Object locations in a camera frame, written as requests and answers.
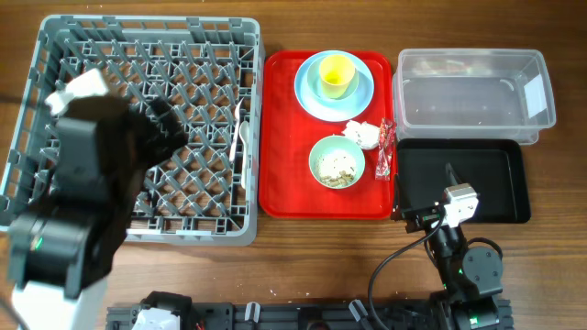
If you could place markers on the red plastic tray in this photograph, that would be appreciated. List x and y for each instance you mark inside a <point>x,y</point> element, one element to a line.
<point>287,135</point>

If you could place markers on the metal fork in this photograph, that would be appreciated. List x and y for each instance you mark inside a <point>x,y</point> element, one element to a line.
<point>234,142</point>

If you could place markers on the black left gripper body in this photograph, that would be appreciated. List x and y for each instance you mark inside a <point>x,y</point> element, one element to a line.
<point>139,164</point>

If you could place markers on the grey dishwasher rack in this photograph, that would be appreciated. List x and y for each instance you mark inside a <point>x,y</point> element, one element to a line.
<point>202,66</point>

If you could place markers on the light blue plate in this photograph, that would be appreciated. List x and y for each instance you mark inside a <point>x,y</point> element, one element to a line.
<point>340,111</point>

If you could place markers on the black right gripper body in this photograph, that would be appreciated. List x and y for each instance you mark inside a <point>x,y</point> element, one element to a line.
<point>422,219</point>

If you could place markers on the red snack wrapper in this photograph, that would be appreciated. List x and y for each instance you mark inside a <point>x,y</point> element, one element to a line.
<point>386,140</point>

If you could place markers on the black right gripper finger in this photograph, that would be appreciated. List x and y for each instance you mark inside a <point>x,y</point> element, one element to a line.
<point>398,190</point>
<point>453,177</point>

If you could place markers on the white napkin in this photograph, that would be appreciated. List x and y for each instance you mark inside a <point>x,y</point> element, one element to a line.
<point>365,135</point>

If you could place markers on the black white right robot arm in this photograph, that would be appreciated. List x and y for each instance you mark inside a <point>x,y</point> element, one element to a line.
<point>470,270</point>

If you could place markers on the rice and food scraps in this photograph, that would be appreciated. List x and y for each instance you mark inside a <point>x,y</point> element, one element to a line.
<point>336,169</point>

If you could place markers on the white plastic spoon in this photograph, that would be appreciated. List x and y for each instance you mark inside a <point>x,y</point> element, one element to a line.
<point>244,138</point>

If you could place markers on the black waste tray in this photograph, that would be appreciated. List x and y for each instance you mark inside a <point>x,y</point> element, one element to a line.
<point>493,167</point>

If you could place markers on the clear plastic bin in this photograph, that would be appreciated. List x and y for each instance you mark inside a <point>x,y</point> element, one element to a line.
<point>473,93</point>

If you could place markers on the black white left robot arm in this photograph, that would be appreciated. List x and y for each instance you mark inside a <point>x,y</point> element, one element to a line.
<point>62,245</point>

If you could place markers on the mint green bowl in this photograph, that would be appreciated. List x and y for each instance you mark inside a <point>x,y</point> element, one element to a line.
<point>331,143</point>

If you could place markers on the yellow plastic cup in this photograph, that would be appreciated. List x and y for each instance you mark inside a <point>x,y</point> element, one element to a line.
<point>336,72</point>

